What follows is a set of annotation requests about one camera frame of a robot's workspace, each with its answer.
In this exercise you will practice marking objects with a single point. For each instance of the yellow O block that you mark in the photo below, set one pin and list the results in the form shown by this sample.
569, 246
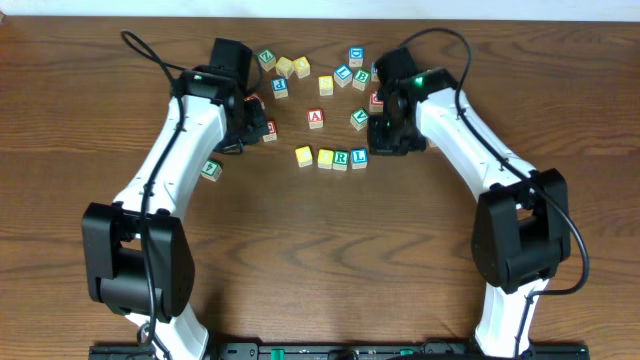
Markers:
325, 158

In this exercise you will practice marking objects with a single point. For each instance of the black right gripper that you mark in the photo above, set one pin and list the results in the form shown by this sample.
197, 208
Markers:
388, 142

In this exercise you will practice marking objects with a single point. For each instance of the blue D block far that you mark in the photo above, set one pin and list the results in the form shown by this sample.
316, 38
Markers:
356, 57

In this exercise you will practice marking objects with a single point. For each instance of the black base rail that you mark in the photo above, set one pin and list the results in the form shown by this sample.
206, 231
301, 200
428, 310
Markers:
434, 349

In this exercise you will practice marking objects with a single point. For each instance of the green B block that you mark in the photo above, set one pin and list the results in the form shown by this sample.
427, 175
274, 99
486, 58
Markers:
360, 79

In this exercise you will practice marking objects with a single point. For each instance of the blue d block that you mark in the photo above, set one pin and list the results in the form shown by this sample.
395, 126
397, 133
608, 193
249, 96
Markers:
356, 57
374, 73

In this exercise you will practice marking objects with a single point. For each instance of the red A block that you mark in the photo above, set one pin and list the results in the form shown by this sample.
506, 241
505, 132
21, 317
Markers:
315, 118

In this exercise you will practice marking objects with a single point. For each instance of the green V block right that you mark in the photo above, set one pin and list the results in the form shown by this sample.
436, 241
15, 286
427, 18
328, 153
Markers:
359, 119

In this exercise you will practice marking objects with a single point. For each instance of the yellow S block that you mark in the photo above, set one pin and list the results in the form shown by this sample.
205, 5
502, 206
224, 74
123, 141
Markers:
326, 85

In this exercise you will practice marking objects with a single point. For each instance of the green R block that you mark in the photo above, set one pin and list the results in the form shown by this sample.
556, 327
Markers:
340, 160

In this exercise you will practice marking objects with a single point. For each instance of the blue P block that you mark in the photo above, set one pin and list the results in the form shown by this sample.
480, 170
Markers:
280, 87

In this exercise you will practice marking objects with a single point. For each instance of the red u block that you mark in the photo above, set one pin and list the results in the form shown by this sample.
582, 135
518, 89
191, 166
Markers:
375, 104
257, 97

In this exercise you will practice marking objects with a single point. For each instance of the blue l block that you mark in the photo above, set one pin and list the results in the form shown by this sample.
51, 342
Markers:
359, 158
343, 75

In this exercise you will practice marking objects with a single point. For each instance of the red U block left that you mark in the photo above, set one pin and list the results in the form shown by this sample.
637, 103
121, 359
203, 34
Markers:
257, 97

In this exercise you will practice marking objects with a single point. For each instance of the yellow block beside Z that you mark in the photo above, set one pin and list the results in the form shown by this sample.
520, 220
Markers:
284, 67

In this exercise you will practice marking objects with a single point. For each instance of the green 4 block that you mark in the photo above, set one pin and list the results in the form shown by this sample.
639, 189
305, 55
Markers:
211, 170

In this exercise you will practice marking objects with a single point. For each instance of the red E block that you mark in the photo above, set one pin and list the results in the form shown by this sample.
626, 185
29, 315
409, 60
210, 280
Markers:
272, 132

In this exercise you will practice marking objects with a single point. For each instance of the green Z block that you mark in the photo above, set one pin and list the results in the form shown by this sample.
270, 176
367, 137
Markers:
267, 59

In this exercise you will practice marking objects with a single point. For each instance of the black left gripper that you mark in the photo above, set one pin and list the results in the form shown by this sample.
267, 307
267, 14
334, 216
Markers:
255, 125

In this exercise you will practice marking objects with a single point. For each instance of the red U block right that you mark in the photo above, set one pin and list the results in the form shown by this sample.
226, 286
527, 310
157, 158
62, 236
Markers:
375, 104

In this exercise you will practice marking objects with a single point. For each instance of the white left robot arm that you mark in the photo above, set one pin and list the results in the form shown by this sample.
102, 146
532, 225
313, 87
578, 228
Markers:
138, 261

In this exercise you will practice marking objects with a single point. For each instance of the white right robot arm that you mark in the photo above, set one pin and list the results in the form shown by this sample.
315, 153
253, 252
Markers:
518, 238

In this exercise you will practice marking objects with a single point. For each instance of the yellow C block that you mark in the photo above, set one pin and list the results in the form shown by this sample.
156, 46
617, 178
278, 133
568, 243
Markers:
304, 156

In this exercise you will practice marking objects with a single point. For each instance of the yellow U block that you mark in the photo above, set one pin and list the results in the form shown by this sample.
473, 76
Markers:
302, 67

